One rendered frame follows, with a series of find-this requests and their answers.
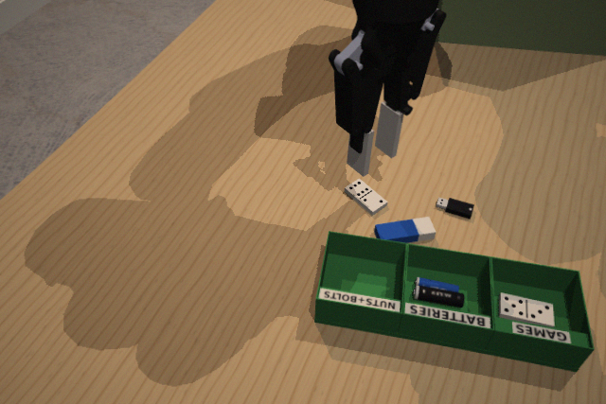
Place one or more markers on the white domino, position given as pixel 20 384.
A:
pixel 370 200
pixel 525 310

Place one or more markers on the blue and white eraser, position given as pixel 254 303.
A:
pixel 406 230

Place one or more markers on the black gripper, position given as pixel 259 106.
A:
pixel 362 67

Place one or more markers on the black aa battery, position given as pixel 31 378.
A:
pixel 444 297

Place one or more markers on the black usb stick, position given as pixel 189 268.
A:
pixel 456 207

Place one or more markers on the green three-compartment bin rack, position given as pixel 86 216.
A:
pixel 363 283

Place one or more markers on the blue battery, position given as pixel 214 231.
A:
pixel 436 284

